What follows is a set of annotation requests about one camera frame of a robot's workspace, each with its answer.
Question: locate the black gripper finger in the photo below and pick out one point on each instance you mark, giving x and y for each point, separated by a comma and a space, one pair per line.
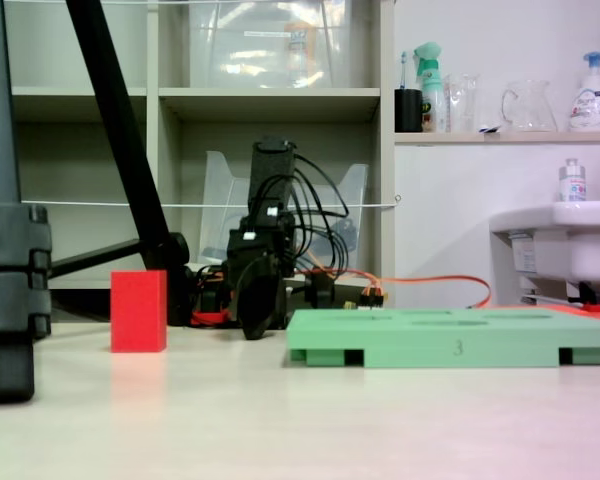
281, 300
254, 300

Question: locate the red square block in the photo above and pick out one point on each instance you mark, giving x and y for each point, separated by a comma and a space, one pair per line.
139, 312

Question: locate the red clamp at arm foot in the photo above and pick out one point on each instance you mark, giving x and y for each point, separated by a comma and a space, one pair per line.
210, 317

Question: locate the black round clamp knob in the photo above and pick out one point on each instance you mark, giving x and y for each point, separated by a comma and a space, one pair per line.
320, 290

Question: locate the clear plastic file tray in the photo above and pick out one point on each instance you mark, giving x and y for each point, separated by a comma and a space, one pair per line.
220, 200

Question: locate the small circuit board with connectors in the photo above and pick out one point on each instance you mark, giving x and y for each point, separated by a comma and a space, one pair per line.
372, 298

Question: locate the beige shelf unit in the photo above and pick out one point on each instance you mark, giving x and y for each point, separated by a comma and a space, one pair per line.
265, 100

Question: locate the green shape sorting board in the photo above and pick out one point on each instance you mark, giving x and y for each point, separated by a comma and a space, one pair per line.
430, 340

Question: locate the thin black tripod brace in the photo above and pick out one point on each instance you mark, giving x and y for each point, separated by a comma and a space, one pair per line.
95, 257

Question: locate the black slanted tripod leg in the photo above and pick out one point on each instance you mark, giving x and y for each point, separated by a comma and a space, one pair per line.
117, 130

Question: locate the clear plastic storage box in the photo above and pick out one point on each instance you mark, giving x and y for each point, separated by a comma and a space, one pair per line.
240, 50

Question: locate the orange labelled packet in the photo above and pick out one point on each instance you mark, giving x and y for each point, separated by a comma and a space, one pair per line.
300, 45

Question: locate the black cup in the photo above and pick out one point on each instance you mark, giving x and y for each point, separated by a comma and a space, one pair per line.
408, 111

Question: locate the blue white toothbrush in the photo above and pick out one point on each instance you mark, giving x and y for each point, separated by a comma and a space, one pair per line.
403, 70

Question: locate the green spray bottle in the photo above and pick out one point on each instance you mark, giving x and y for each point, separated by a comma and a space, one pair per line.
432, 85

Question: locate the thick grey tripod leg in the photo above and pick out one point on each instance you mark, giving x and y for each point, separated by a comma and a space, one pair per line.
2, 225

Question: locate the clear measuring beaker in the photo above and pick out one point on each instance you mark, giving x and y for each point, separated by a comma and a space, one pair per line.
462, 105

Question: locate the small blue white packet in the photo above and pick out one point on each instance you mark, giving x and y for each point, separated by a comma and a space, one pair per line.
489, 129

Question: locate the white sink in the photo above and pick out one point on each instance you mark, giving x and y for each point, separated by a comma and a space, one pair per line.
580, 240

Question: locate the clear glass pitcher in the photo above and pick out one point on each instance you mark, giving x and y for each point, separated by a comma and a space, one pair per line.
530, 107

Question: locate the small red black clamp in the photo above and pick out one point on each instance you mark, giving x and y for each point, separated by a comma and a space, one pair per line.
594, 302

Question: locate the small clear capped bottle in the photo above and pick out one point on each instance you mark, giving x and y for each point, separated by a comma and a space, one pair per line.
573, 185

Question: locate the white pump bottle blue cap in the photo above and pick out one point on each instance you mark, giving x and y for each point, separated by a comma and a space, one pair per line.
592, 105

